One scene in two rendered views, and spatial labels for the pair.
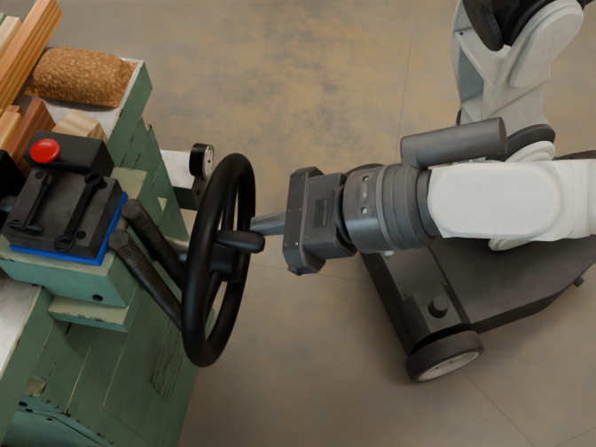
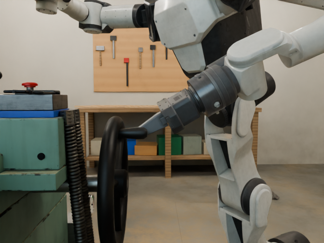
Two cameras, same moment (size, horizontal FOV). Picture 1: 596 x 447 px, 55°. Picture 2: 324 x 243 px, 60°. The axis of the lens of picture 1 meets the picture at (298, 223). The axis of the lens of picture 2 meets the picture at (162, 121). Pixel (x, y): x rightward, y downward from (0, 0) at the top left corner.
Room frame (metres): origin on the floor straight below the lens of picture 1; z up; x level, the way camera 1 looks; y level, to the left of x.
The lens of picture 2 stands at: (-0.24, 0.13, 1.00)
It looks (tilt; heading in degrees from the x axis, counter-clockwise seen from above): 5 degrees down; 348
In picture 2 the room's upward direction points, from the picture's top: straight up
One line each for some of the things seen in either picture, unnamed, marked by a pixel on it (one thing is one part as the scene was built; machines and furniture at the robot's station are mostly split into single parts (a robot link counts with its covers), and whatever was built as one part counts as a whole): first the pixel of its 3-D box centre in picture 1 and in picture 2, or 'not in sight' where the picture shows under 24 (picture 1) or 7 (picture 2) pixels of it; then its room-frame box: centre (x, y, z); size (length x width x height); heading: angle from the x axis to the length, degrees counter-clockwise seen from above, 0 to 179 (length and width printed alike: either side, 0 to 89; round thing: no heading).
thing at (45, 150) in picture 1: (44, 151); (30, 84); (0.38, 0.27, 1.02); 0.03 x 0.03 x 0.01
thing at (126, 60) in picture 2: not in sight; (166, 58); (3.57, -0.76, 1.50); 2.00 x 0.04 x 0.90; 80
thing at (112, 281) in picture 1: (83, 231); (35, 138); (0.34, 0.25, 0.91); 0.15 x 0.14 x 0.09; 169
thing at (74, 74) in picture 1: (77, 68); not in sight; (0.60, 0.31, 0.92); 0.14 x 0.09 x 0.04; 79
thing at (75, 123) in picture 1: (80, 135); not in sight; (0.48, 0.29, 0.92); 0.05 x 0.04 x 0.04; 61
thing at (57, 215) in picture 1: (66, 193); (36, 101); (0.34, 0.25, 0.99); 0.13 x 0.11 x 0.06; 169
